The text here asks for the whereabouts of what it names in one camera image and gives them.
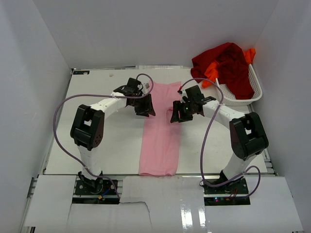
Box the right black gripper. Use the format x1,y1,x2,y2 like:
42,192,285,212
171,100,194,123

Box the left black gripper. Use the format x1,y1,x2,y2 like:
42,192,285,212
130,93,156,117

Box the pink t shirt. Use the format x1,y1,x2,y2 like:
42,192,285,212
138,82,181,177

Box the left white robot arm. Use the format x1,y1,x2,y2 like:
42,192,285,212
70,78,156,194

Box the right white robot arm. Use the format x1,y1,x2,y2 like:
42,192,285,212
171,85,269,194

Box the white plastic basket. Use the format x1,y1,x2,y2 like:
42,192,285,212
216,64,263,106

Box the orange t shirt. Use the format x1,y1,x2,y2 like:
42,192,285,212
205,45,256,92

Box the dark red t shirt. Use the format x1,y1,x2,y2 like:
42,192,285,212
190,42,256,100

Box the black label sticker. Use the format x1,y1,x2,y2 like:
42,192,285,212
73,70,90,75

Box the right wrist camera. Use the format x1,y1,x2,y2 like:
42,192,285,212
177,88,189,102

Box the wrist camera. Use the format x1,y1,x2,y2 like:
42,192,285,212
138,83,150,96
177,88,189,102

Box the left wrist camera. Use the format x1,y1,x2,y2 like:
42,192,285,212
138,83,150,96

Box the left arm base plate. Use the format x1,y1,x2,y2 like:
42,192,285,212
72,178,120,205

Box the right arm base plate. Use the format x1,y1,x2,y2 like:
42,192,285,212
199,177,251,206

